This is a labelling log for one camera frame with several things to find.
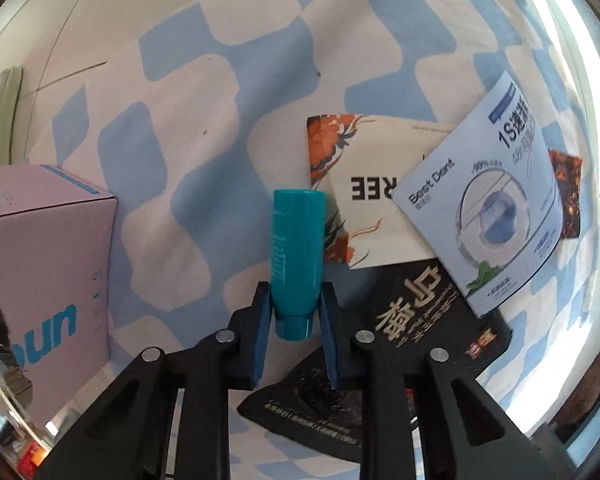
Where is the pale green plastic item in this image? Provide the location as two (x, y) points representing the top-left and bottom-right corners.
(0, 66), (25, 158)

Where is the light blue pouch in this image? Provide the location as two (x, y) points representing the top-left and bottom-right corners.
(395, 71), (565, 318)

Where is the white pouch with orange flowers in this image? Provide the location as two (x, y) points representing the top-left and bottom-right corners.
(305, 114), (584, 272)

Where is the pink cardboard box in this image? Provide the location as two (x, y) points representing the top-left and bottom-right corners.
(0, 162), (118, 441)

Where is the teal bottle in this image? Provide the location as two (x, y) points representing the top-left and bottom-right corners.
(270, 189), (328, 342)

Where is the blue and white checked blanket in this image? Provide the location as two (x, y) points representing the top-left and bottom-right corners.
(25, 0), (600, 480)

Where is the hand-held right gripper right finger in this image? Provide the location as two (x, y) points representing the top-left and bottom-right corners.
(319, 282), (576, 480)

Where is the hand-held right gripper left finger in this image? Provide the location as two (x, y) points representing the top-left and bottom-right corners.
(32, 280), (272, 480)

